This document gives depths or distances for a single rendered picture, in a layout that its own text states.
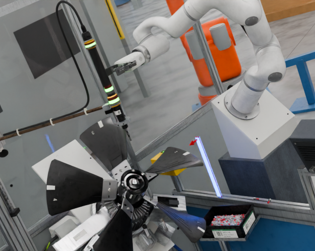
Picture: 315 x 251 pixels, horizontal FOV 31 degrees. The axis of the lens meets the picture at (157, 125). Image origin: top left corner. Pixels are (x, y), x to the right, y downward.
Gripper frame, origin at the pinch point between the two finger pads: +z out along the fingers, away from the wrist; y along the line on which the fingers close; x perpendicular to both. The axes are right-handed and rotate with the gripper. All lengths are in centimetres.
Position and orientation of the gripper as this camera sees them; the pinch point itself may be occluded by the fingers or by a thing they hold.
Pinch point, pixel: (112, 71)
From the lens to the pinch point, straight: 233.6
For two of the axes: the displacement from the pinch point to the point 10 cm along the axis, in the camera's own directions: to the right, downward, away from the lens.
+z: -6.8, 4.7, -5.7
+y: -6.4, 0.0, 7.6
